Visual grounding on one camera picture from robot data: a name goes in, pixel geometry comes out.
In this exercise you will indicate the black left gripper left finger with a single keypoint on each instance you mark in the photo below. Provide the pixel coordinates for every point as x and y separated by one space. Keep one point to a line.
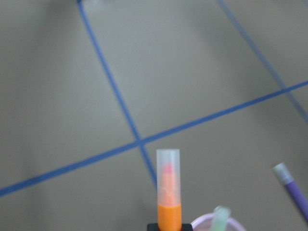
152 227

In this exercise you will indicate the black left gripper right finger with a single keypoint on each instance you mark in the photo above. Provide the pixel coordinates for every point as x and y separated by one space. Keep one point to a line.
186 227

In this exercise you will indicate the green marker pen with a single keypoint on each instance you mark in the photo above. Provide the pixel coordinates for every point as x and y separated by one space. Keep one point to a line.
221 214

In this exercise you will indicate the orange marker pen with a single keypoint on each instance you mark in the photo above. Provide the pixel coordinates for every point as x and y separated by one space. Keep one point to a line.
168 190

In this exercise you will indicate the purple marker pen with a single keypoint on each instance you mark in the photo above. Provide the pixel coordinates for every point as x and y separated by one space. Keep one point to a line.
287 181

